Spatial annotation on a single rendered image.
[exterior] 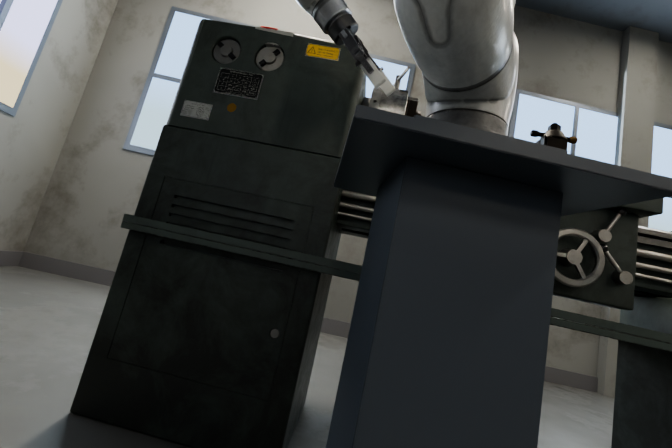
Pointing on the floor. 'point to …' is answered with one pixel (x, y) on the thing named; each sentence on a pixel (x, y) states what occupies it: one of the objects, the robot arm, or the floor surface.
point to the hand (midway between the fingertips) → (384, 85)
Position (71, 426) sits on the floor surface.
